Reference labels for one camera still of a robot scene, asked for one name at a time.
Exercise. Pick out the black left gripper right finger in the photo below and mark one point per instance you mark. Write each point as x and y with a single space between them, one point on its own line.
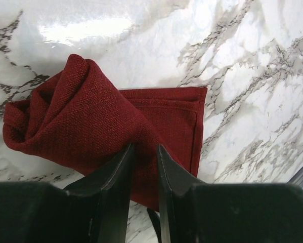
193 211

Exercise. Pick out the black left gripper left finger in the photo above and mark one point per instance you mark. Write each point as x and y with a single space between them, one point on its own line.
91 209

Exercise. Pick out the red cloth napkin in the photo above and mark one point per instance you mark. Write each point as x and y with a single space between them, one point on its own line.
80 120

